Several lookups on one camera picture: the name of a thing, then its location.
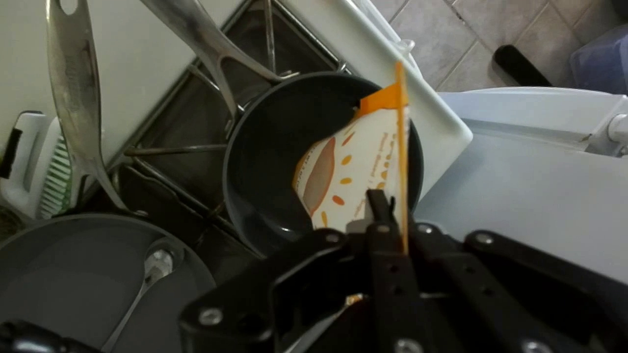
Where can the large black burner grate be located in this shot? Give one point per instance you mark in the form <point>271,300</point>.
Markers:
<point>169,149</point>

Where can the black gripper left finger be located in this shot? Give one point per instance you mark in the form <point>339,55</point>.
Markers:
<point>314,286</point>

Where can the white and green sponge holder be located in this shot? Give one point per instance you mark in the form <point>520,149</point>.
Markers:
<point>55,176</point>

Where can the black stand frame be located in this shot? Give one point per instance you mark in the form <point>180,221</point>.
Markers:
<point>520,63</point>

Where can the white and orange food package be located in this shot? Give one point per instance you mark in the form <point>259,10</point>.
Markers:
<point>365,157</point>

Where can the white gas stove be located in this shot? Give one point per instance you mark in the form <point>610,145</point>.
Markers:
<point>129,59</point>

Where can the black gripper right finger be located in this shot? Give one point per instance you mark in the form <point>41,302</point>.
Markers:
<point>510,294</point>

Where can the gray frying pan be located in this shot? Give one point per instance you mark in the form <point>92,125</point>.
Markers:
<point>70,274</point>

